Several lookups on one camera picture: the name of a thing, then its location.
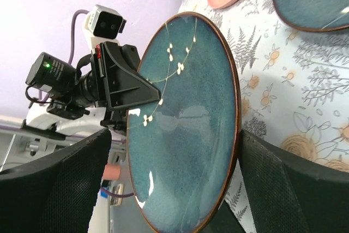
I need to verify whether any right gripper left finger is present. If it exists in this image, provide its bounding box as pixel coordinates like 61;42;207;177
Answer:
1;129;112;232

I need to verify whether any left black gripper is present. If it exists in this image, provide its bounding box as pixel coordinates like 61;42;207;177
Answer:
94;41;160;111

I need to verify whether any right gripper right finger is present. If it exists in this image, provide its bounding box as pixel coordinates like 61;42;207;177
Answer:
218;129;349;233

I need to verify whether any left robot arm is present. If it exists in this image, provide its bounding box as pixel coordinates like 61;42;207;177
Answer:
21;41;161;141

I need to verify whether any floral table mat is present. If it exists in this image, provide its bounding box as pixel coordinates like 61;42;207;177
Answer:
180;0;348;232

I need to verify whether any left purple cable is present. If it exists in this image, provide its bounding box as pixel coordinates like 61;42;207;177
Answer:
0;9;136;198

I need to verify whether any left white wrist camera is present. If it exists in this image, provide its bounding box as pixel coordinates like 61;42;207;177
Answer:
82;4;127;50

